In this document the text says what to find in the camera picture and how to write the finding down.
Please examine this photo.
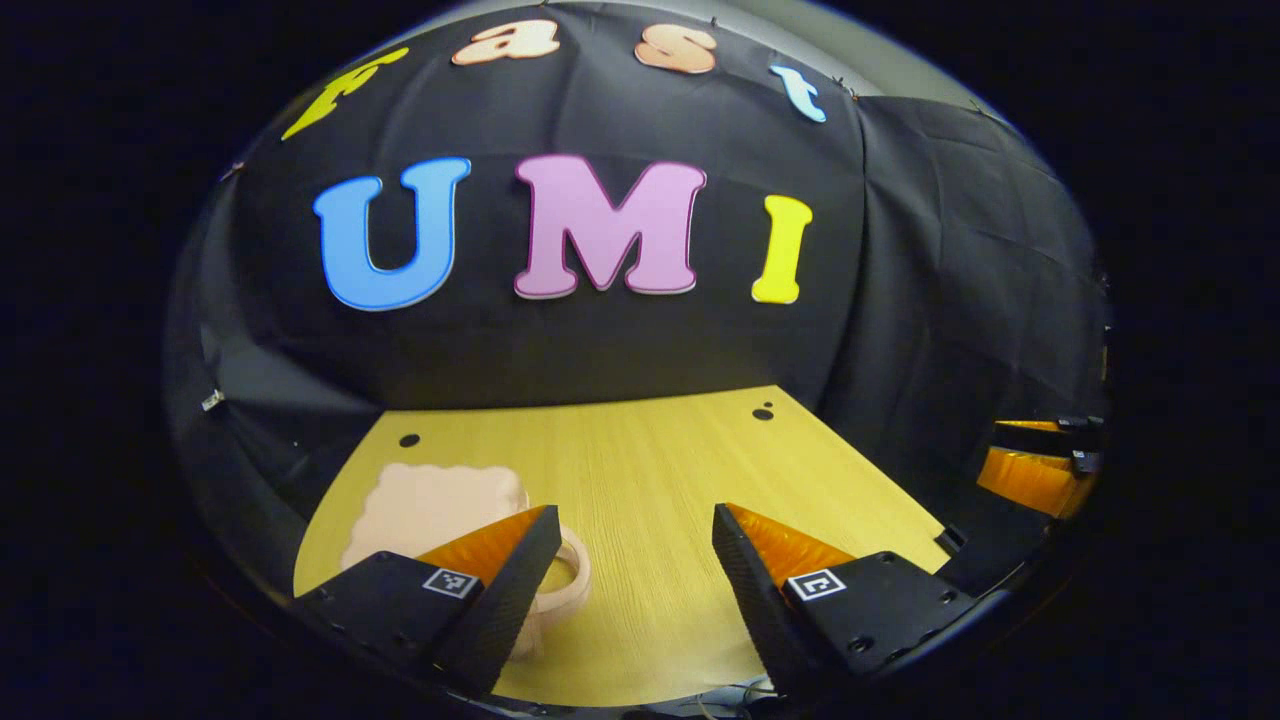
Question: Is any tangled thin cable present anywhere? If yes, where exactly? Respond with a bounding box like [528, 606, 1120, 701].
[700, 683, 781, 720]

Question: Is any pink suitcase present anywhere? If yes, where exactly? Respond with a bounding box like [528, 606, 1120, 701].
[340, 462, 593, 661]

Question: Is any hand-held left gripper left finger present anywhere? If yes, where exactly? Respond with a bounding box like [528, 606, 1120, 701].
[290, 504, 563, 698]

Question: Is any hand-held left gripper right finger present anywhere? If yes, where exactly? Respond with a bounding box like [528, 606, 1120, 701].
[712, 502, 986, 701]

